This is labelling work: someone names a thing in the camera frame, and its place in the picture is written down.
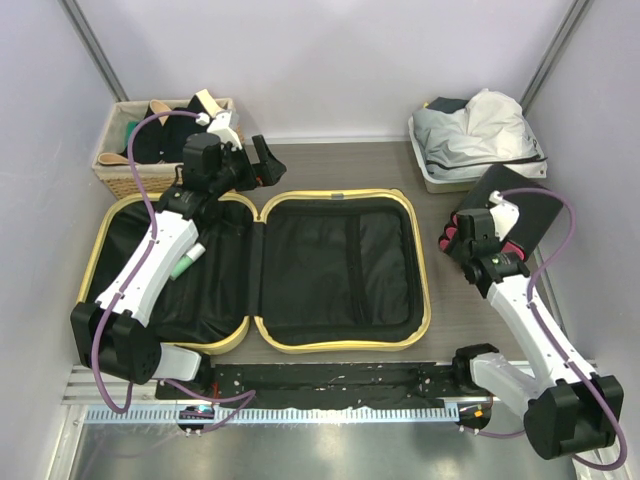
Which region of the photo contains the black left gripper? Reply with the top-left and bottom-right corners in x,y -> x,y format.
210,136 -> 286,197

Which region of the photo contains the black and pink drawer box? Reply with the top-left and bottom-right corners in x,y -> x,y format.
438,165 -> 563,262

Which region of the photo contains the grey garment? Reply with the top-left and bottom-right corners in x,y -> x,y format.
411,89 -> 542,180

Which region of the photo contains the green and white bottle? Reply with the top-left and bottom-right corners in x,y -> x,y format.
169,243 -> 206,281

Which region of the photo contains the yellow hard-shell suitcase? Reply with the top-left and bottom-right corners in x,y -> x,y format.
74,188 -> 432,355

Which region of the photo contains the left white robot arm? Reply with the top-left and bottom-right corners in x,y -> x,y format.
71,133 -> 286,399

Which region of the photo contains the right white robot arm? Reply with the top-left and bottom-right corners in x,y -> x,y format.
451,205 -> 624,460

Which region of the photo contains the white plastic mesh basket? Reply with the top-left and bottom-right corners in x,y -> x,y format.
407,117 -> 549,195

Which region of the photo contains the beige item with white tag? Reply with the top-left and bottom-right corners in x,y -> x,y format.
192,89 -> 234,120

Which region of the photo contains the woven wicker basket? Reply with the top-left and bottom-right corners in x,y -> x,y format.
92,98 -> 236,199

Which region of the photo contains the black clothing in basket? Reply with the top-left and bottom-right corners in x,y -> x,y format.
133,98 -> 207,165

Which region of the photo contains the green cloth in basket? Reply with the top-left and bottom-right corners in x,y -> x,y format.
125,121 -> 140,144

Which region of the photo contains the beige shoe insole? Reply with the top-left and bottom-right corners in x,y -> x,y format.
97,152 -> 129,166

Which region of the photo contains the crumpled white plastic bag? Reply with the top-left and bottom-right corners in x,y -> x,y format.
572,451 -> 607,480

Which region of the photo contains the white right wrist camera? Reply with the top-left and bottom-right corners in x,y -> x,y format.
489,191 -> 519,241

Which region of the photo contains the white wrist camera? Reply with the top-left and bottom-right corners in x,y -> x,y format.
196,110 -> 243,150
489,191 -> 519,241

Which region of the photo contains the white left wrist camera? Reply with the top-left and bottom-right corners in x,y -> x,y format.
196,110 -> 243,150

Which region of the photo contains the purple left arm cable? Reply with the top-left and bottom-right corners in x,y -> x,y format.
91,110 -> 256,434

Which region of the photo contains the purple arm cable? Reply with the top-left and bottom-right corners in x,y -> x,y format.
474,188 -> 629,471
91,110 -> 256,434

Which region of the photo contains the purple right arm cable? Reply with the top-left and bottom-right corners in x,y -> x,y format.
474,188 -> 629,471

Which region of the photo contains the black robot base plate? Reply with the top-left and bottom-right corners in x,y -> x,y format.
187,362 -> 489,410

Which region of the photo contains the white slotted cable duct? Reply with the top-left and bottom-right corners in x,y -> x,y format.
85,403 -> 459,425

